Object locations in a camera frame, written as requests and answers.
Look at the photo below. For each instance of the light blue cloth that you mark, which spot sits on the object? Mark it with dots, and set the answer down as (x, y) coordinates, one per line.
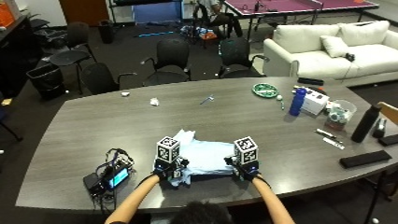
(205, 155)

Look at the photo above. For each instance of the white cardboard box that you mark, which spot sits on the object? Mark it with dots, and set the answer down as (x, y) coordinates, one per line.
(315, 101)

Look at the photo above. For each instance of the person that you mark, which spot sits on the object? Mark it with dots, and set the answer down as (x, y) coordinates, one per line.
(216, 14)
(202, 214)

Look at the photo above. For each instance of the green patterned plate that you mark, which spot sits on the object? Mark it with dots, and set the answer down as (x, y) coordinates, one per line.
(265, 90)

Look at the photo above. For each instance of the white sofa cushion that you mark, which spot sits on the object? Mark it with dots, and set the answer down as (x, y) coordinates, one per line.
(335, 46)

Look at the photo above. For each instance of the black remote on table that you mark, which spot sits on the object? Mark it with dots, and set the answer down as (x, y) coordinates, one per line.
(311, 81)

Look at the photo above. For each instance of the black game controller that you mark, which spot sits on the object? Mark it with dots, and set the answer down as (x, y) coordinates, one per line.
(351, 57)

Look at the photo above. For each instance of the clear plastic container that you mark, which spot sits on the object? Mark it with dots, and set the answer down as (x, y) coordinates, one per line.
(340, 114)

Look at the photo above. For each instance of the white marker pen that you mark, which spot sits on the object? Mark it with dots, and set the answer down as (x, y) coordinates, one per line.
(325, 133)

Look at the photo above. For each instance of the crumpled white paper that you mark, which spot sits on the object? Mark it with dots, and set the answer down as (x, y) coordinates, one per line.
(155, 101)

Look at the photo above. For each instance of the glove marker cube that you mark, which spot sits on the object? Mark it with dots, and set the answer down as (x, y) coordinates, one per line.
(245, 150)
(168, 149)

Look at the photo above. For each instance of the person's left hand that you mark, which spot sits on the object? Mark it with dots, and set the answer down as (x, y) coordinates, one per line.
(166, 172)

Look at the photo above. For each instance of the black water bottle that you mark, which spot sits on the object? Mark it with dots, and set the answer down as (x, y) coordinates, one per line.
(365, 123)

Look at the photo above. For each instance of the small black flat case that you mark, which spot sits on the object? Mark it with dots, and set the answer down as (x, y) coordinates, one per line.
(389, 140)

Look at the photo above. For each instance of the small white crumpled scrap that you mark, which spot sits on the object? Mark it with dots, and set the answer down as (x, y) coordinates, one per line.
(126, 93)

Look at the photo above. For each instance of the long black flat case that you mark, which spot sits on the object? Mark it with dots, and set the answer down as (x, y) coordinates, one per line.
(365, 159)

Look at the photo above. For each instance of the black waste bin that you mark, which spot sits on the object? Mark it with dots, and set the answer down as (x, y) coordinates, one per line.
(47, 81)

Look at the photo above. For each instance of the person's right hand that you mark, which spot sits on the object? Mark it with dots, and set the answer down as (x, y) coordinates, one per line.
(247, 172)

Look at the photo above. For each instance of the white sofa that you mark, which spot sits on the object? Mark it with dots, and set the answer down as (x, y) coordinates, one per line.
(332, 53)

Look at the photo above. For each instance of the black office chair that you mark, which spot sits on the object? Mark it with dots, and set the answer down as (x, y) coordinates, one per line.
(237, 59)
(170, 63)
(75, 49)
(102, 78)

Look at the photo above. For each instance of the purple table-tennis table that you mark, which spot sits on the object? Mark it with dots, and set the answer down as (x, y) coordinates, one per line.
(299, 6)

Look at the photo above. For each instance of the small white ball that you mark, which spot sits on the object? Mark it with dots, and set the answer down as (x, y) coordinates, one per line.
(280, 97)

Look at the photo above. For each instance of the small metal tool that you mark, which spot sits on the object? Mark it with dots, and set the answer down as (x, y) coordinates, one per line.
(207, 99)

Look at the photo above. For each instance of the blue water bottle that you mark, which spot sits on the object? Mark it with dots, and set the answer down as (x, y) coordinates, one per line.
(297, 102)

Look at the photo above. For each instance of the dark cabinet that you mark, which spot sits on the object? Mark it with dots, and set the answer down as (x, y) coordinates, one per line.
(15, 53)

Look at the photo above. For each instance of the right glove marker cube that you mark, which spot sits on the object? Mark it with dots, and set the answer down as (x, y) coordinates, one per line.
(245, 150)

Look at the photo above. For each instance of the white label strip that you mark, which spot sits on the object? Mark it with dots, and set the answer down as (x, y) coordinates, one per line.
(333, 143)

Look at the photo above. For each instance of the left glove marker cube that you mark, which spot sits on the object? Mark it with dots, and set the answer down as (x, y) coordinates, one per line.
(168, 149)

